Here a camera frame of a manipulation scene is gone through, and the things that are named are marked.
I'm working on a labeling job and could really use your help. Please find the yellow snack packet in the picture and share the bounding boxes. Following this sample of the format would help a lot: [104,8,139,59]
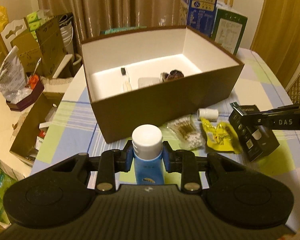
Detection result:
[200,118,243,154]

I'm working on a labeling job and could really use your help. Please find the blue milk carton box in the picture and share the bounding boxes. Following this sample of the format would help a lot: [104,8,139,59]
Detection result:
[179,0,217,37]

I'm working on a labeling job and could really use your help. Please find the white printed plastic bag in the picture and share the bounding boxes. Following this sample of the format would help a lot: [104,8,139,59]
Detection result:
[0,46,31,103]

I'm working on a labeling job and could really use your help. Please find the blue bottle white cap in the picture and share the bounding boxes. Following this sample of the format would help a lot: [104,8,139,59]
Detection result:
[132,124,164,185]

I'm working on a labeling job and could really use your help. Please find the dark brown hair scrunchie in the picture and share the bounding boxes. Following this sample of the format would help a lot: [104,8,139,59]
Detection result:
[160,69,184,82]

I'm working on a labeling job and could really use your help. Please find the brown cardboard storage box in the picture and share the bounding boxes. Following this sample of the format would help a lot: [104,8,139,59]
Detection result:
[82,26,244,143]

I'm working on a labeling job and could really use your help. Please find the green white carton box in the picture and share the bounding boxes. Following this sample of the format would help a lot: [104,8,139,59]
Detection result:
[211,2,248,55]

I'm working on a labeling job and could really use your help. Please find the small white pill bottle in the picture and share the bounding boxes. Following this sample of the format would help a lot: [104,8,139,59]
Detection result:
[196,108,219,121]

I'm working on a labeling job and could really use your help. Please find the black product box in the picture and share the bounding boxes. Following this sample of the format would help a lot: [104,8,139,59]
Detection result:
[229,102,280,162]

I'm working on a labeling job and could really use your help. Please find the white paper bag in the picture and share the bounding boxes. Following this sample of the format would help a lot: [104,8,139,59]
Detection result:
[58,12,75,61]

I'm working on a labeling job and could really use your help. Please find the brown cardboard boxes stack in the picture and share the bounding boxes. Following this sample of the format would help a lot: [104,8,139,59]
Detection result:
[0,16,67,77]

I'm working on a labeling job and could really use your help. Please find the green book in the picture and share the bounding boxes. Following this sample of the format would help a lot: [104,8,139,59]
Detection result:
[100,26,146,35]

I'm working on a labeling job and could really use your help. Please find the beige curtain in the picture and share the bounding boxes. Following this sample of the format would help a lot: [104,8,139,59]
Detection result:
[38,0,181,53]

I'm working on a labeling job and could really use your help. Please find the white toothbrush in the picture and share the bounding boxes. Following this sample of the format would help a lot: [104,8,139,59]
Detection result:
[121,68,132,92]

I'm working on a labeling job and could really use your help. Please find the dark red tray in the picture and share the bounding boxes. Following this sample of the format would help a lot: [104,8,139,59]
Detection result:
[6,79,44,112]

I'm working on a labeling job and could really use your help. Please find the green tissue packs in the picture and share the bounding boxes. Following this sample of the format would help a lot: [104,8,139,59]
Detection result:
[26,9,49,41]

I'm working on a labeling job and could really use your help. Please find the cotton swab bag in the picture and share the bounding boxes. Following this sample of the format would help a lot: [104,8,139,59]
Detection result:
[166,115,204,151]

